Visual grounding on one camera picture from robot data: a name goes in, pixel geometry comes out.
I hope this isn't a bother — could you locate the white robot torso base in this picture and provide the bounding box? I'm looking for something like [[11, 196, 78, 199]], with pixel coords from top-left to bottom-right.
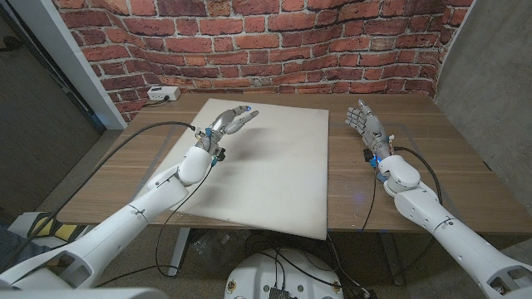
[[224, 248, 345, 299]]

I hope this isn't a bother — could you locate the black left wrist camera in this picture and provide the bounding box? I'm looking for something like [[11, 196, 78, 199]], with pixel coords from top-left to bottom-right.
[[210, 147, 227, 167]]

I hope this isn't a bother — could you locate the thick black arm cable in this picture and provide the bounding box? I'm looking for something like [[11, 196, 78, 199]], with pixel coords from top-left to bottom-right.
[[3, 120, 197, 271], [393, 145, 443, 205]]

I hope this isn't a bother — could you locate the white door frame post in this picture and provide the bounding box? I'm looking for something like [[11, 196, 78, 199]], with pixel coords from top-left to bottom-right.
[[7, 0, 130, 130]]

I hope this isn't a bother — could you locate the black floor cable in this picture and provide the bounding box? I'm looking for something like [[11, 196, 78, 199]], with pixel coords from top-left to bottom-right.
[[326, 232, 369, 297]]

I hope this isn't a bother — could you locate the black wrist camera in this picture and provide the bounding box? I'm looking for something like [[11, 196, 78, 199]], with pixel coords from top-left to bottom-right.
[[363, 148, 379, 169], [210, 147, 227, 167]]

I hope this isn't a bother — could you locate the white power strip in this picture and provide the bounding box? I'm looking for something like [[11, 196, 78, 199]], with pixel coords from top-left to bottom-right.
[[146, 86, 182, 102]]

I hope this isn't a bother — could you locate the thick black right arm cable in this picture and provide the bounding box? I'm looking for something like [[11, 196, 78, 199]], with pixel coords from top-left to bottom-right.
[[393, 145, 443, 205]]

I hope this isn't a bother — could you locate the person leg in blue jeans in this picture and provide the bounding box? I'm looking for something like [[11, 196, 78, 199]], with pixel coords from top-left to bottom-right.
[[0, 230, 51, 271]]

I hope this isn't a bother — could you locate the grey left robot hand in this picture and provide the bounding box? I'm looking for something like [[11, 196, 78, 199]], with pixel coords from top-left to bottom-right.
[[194, 105, 260, 156]]

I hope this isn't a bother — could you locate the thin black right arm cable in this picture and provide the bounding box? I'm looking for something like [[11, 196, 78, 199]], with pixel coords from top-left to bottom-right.
[[361, 165, 377, 233]]

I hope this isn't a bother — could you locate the grey metal table leg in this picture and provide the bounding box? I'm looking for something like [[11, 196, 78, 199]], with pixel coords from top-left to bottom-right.
[[377, 232, 406, 287], [168, 227, 192, 278]]

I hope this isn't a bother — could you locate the white memory foam sheet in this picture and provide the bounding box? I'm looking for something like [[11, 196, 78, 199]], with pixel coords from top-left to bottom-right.
[[132, 98, 331, 241]]

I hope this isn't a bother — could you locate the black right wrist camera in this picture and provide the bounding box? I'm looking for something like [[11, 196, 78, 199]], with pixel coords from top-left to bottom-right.
[[363, 148, 379, 169]]

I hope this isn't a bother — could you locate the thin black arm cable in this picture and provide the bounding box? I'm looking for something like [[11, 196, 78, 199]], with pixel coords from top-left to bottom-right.
[[361, 165, 377, 233], [94, 161, 217, 288]]

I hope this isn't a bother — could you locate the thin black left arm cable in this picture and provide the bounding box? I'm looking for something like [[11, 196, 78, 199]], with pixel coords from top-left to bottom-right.
[[94, 161, 217, 288]]

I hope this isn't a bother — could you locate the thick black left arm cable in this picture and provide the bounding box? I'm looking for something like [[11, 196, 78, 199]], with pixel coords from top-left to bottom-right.
[[3, 120, 197, 271]]

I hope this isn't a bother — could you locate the red brick print backdrop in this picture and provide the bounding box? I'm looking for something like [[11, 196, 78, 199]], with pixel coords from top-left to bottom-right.
[[52, 0, 475, 122]]

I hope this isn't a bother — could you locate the black power strip cord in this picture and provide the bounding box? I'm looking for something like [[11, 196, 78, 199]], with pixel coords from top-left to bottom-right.
[[143, 96, 170, 108]]

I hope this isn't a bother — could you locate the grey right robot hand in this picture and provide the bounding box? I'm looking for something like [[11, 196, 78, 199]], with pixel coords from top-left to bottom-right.
[[344, 98, 395, 161]]

